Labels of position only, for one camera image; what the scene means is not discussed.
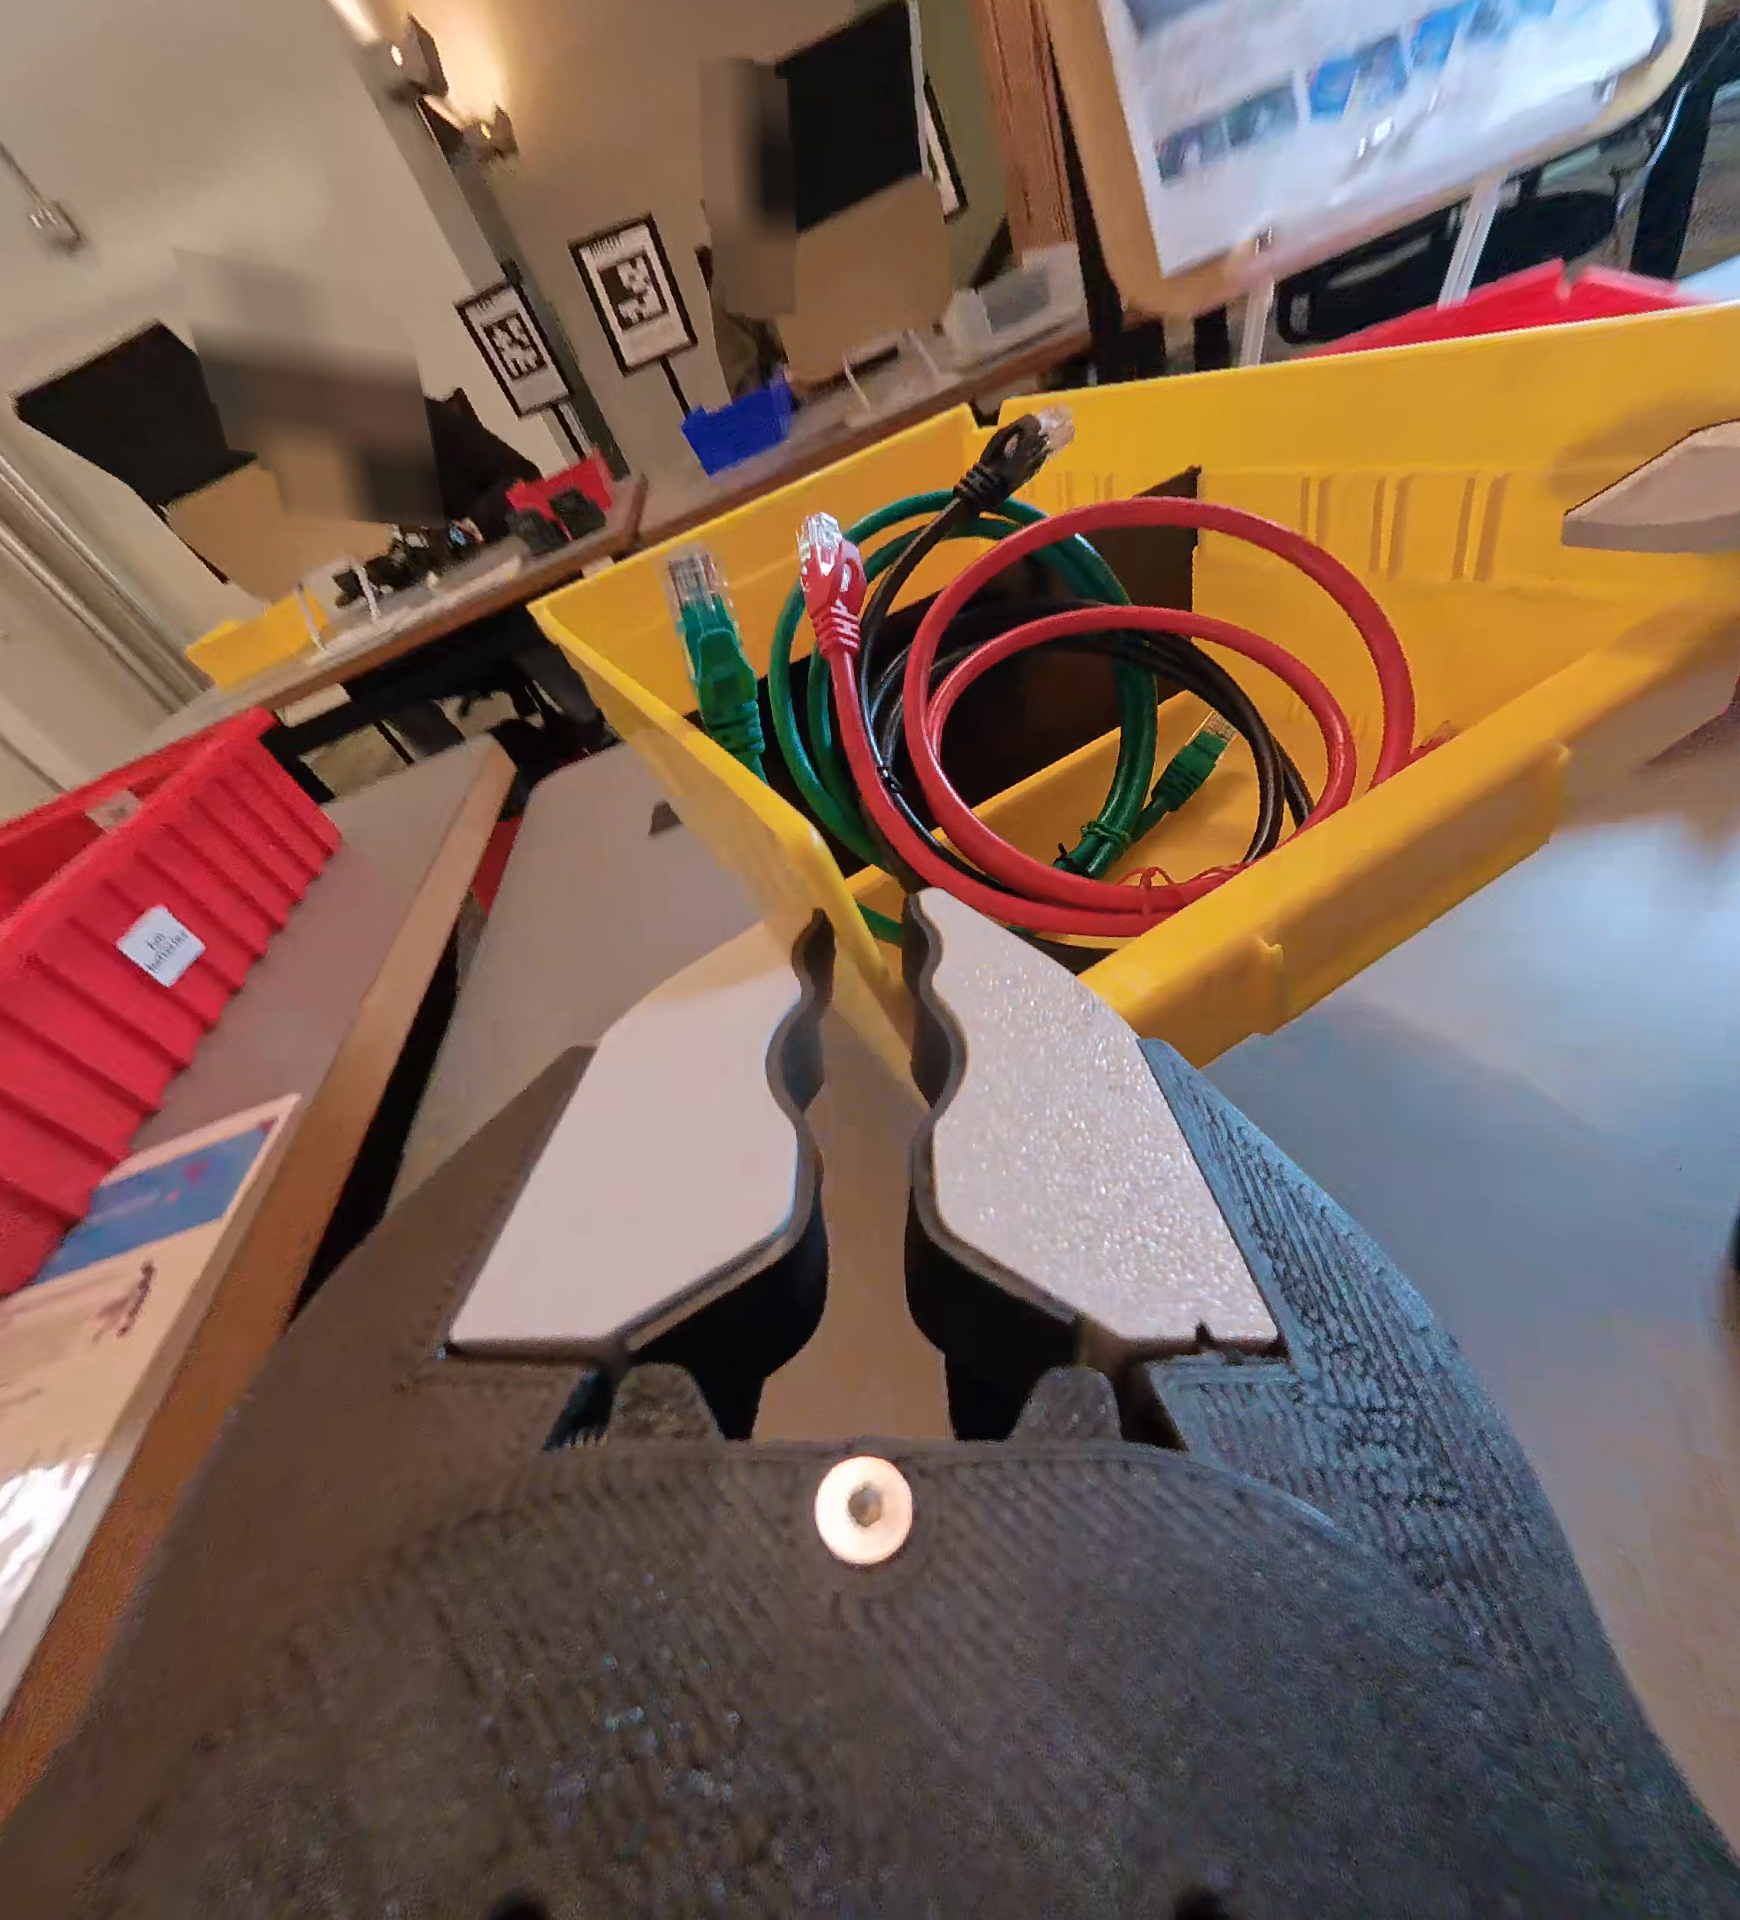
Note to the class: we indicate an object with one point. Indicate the brown cardboard panel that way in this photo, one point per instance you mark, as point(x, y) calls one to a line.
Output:
point(255, 525)
point(871, 294)

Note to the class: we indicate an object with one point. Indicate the red plastic bin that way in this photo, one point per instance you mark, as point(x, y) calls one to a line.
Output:
point(1530, 301)
point(30, 1020)

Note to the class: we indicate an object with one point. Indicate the yellow plastic bin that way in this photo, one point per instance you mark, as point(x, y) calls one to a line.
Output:
point(1410, 900)

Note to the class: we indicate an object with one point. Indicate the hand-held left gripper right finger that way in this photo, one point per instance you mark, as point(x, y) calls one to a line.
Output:
point(1095, 1172)

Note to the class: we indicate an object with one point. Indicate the wooden desk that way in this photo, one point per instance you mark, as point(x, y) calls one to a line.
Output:
point(436, 599)

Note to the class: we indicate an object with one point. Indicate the black bin divider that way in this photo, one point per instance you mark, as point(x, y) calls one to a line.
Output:
point(1146, 539)

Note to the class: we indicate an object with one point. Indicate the instruction sheet board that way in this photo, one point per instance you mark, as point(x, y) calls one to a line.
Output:
point(1336, 121)

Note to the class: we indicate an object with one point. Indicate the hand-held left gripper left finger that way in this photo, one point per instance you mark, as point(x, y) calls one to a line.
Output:
point(645, 1185)

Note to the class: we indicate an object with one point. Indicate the small yellow bin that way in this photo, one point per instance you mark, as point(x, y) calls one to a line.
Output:
point(255, 647)

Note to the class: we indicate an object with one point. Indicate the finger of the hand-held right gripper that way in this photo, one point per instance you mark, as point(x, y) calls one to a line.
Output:
point(1724, 496)

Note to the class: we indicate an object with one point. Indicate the wall lamp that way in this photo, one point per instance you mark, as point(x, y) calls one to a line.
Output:
point(450, 90)

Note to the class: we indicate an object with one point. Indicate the white printed paper sheet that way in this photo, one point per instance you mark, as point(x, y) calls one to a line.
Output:
point(30, 1350)

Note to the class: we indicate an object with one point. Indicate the blue plastic bin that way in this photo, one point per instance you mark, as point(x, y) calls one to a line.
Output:
point(735, 427)

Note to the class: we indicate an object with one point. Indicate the grey top side table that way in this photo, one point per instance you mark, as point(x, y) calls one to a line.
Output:
point(300, 930)

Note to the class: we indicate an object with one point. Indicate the wooden table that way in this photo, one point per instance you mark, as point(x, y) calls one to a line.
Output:
point(841, 436)

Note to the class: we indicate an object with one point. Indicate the small red bin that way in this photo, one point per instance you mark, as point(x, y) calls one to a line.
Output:
point(558, 491)

